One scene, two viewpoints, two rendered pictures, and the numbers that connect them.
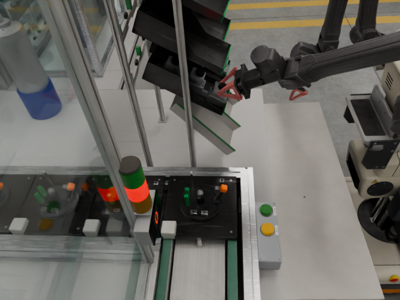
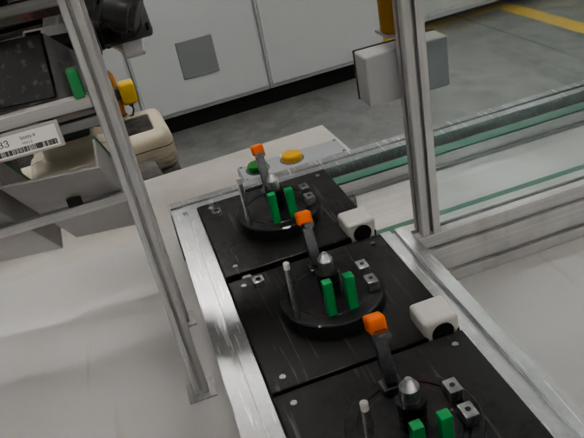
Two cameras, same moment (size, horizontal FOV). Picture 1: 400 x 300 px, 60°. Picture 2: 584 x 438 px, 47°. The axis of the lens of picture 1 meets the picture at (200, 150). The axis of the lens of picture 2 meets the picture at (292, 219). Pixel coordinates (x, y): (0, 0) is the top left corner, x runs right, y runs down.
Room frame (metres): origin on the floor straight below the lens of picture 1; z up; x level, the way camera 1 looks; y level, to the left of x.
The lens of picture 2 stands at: (0.91, 0.93, 1.52)
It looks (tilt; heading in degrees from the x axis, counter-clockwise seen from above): 30 degrees down; 253
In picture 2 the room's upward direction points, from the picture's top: 12 degrees counter-clockwise
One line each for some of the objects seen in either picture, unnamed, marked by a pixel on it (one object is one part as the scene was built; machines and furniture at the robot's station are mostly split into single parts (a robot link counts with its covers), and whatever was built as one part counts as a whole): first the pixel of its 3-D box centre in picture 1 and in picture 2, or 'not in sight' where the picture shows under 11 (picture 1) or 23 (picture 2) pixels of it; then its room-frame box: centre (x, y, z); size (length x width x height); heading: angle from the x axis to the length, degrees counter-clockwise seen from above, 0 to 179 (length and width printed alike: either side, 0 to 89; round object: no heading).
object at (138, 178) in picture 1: (131, 173); not in sight; (0.46, 0.15, 1.38); 0.05 x 0.05 x 0.05
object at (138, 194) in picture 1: (136, 187); not in sight; (0.46, 0.15, 1.33); 0.05 x 0.05 x 0.05
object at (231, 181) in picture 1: (201, 205); (281, 222); (0.64, 0.01, 0.96); 0.24 x 0.24 x 0.02; 84
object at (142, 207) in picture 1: (140, 199); (397, 9); (0.46, 0.15, 1.28); 0.05 x 0.05 x 0.05
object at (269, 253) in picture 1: (266, 234); (295, 172); (0.53, -0.19, 0.93); 0.21 x 0.07 x 0.06; 174
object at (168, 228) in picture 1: (168, 230); (357, 226); (0.55, 0.12, 0.97); 0.05 x 0.05 x 0.04; 84
